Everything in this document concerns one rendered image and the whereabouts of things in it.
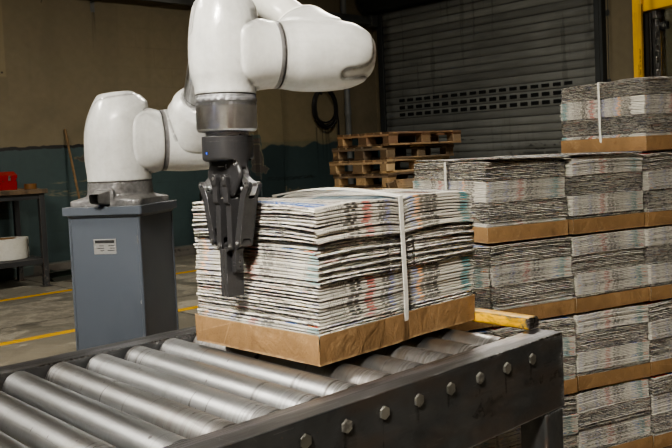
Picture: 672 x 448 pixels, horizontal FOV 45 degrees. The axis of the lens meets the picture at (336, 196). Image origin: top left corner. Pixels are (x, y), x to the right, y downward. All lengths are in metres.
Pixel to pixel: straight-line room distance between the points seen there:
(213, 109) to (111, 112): 0.85
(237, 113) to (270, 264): 0.22
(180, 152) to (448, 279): 0.89
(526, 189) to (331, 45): 1.21
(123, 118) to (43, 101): 6.81
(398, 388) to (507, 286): 1.27
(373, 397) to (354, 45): 0.52
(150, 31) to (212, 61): 8.29
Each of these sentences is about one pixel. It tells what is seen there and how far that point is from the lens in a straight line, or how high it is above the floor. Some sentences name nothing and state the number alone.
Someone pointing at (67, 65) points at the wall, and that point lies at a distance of 8.94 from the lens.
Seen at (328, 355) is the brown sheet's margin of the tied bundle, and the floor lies 0.82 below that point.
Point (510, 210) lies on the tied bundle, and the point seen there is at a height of 0.92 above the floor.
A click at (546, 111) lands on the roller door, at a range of 9.78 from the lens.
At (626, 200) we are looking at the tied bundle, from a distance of 2.57.
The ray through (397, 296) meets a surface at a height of 0.88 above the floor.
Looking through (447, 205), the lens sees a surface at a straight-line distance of 1.34.
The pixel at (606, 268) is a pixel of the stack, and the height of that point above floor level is 0.72.
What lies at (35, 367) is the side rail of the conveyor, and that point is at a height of 0.80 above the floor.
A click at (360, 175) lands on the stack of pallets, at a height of 0.85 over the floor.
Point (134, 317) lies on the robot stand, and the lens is 1.99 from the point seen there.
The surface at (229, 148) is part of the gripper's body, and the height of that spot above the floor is 1.11.
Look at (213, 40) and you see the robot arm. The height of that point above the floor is 1.27.
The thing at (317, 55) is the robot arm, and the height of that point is 1.24.
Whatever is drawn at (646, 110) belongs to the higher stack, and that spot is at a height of 1.19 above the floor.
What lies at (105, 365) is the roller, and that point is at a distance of 1.31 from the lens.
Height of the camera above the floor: 1.10
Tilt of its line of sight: 3 degrees down
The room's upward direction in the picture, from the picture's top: 3 degrees counter-clockwise
